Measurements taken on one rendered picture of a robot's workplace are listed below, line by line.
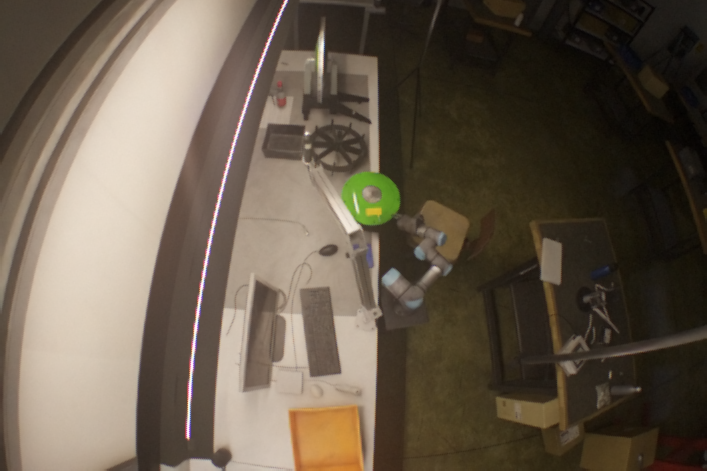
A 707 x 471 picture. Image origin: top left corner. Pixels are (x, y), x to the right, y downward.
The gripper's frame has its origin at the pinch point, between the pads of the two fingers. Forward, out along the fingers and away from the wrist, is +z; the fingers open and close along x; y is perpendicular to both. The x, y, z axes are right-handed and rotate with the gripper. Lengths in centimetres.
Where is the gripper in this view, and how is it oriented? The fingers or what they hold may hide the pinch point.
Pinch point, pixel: (391, 213)
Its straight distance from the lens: 163.0
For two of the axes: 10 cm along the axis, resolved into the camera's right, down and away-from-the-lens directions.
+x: 7.1, -6.0, 3.7
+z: -6.3, -2.9, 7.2
